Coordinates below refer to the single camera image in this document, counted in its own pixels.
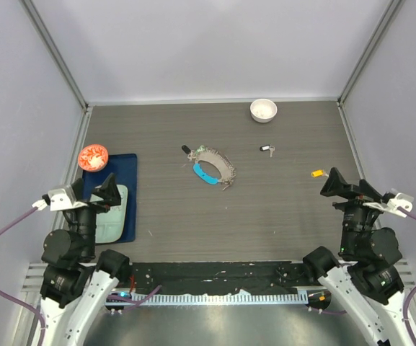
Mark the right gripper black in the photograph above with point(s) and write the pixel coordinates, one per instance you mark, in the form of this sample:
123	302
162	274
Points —
336	184

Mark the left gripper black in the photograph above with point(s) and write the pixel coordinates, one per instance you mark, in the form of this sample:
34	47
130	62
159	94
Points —
109	193

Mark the key with black tag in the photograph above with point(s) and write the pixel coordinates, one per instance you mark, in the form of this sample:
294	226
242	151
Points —
186	149
269	148

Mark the key with green tag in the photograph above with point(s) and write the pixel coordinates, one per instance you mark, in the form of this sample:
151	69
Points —
200	148

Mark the large keyring with small rings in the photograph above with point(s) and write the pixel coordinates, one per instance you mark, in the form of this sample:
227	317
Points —
226	172

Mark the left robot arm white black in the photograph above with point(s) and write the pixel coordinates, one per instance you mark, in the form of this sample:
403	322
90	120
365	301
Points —
76	282

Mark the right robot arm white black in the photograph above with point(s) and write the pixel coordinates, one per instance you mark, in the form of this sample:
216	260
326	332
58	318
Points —
363	276

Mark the orange patterned bowl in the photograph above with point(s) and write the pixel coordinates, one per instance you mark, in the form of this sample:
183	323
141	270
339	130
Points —
93	158

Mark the key with yellow tag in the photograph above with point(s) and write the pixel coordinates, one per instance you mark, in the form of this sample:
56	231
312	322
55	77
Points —
319	173

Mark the dark blue tray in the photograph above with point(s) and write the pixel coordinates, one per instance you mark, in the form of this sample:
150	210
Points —
125	167

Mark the pale green rectangular plate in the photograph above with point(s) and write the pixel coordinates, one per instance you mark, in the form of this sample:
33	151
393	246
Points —
110	225

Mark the white bowl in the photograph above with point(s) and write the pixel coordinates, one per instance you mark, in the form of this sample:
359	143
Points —
263	110

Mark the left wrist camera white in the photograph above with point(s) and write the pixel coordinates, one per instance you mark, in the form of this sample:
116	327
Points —
59	199

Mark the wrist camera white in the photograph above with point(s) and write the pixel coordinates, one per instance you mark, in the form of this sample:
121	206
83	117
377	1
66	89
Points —
394	202
59	199

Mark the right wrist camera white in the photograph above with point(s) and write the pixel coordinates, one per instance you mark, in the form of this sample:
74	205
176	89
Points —
394	202

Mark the aluminium frame rail front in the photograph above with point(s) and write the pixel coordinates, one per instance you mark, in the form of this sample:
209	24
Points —
34	277

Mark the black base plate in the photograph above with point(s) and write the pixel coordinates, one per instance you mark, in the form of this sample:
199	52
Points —
221	278

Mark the slotted cable duct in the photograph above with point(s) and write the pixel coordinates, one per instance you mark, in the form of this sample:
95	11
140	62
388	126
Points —
241	298

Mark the left aluminium corner post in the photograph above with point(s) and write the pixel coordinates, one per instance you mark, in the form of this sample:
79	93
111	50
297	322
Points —
48	41

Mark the aluminium corner post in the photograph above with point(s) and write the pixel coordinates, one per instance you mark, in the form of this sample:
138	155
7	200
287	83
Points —
48	41
375	39

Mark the right aluminium corner post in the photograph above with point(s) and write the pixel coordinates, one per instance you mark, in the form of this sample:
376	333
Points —
375	39

